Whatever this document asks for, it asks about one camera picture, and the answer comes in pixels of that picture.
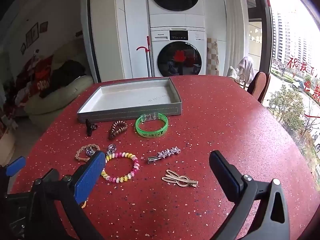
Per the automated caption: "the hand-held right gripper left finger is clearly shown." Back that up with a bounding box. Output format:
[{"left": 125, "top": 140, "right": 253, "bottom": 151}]
[{"left": 4, "top": 151, "right": 106, "bottom": 240}]

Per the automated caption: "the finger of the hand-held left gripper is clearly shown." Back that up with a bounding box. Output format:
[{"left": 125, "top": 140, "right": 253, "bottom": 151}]
[{"left": 0, "top": 156, "right": 26, "bottom": 194}]

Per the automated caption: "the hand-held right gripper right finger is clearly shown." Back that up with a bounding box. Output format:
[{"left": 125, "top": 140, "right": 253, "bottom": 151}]
[{"left": 209, "top": 150, "right": 291, "bottom": 240}]

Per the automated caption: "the beige braided bracelet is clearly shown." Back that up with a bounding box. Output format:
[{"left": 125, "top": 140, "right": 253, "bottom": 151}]
[{"left": 75, "top": 144, "right": 100, "bottom": 162}]

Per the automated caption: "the gold rabbit-ear hair clip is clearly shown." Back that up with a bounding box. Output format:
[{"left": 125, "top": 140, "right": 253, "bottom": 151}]
[{"left": 162, "top": 169, "right": 199, "bottom": 188}]

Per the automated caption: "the pink yellow beaded bracelet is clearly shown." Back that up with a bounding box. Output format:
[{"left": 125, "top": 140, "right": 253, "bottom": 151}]
[{"left": 101, "top": 151, "right": 140, "bottom": 183}]

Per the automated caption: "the brown spiral hair tie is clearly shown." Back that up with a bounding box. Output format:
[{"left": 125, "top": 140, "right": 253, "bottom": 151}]
[{"left": 109, "top": 120, "right": 128, "bottom": 140}]

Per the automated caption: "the black hair claw clip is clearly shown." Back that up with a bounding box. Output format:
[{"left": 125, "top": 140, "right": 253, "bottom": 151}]
[{"left": 85, "top": 119, "right": 98, "bottom": 137}]

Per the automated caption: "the silver star hair clip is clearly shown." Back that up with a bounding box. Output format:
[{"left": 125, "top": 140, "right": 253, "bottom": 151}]
[{"left": 147, "top": 146, "right": 181, "bottom": 164}]

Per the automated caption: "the green translucent bangle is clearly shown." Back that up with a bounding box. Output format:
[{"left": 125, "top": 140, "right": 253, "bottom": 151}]
[{"left": 135, "top": 113, "right": 169, "bottom": 138}]

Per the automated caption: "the grey shallow cardboard tray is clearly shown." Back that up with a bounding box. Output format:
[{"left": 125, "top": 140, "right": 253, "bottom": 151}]
[{"left": 77, "top": 77, "right": 183, "bottom": 123}]

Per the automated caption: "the cream sofa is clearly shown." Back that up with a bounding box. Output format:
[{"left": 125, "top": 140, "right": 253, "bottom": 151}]
[{"left": 24, "top": 46, "right": 94, "bottom": 123}]

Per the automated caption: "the red printed cloth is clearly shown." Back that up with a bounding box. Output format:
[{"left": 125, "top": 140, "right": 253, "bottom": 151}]
[{"left": 15, "top": 55, "right": 54, "bottom": 100}]

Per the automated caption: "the brown wicker chair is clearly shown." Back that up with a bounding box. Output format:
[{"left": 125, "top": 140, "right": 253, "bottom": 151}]
[{"left": 247, "top": 72, "right": 270, "bottom": 103}]

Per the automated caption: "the black clothing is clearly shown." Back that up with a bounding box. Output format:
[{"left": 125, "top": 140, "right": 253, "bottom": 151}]
[{"left": 40, "top": 60, "right": 87, "bottom": 98}]

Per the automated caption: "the pale fluffy blanket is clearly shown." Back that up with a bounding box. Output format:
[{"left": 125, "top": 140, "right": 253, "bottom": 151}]
[{"left": 227, "top": 57, "right": 255, "bottom": 83}]

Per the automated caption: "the checkered beige cloth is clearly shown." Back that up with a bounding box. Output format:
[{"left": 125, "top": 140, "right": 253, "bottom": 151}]
[{"left": 207, "top": 38, "right": 220, "bottom": 75}]

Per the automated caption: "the white curtain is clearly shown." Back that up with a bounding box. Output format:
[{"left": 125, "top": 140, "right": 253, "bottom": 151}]
[{"left": 222, "top": 0, "right": 250, "bottom": 78}]

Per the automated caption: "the white washing machine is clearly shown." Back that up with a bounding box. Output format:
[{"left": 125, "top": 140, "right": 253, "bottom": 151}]
[{"left": 150, "top": 27, "right": 207, "bottom": 77}]

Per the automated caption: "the white tumble dryer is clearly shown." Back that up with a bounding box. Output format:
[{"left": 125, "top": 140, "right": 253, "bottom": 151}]
[{"left": 146, "top": 0, "right": 205, "bottom": 28}]

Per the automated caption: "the tall dark picture frame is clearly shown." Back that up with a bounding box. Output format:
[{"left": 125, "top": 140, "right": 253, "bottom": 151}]
[{"left": 26, "top": 22, "right": 39, "bottom": 47}]

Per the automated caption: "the red-handled mop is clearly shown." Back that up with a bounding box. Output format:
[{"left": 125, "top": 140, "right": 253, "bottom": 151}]
[{"left": 136, "top": 36, "right": 152, "bottom": 78}]

